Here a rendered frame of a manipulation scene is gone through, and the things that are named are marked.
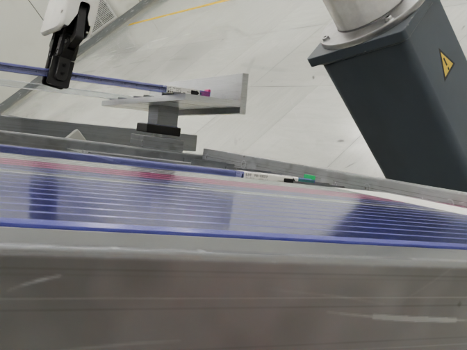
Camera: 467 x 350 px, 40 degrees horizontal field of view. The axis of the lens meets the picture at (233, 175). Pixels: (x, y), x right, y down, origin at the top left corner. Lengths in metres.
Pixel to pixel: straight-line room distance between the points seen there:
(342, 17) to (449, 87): 0.21
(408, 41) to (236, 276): 0.91
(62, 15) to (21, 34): 7.47
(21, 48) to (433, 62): 7.52
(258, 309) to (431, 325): 0.06
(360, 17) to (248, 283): 0.93
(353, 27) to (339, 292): 0.92
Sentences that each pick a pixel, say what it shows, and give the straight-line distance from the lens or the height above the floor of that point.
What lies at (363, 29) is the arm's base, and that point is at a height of 0.71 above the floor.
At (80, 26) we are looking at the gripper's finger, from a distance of 0.94.
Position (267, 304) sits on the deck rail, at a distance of 0.16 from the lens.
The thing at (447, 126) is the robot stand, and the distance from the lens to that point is 1.11.
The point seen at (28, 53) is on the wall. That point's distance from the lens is 8.41.
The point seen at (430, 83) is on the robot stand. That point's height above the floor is 0.59.
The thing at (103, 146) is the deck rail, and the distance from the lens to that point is 0.85.
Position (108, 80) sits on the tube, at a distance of 0.99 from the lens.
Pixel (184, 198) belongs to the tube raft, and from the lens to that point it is 0.27.
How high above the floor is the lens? 1.04
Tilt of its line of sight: 23 degrees down
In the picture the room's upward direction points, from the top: 34 degrees counter-clockwise
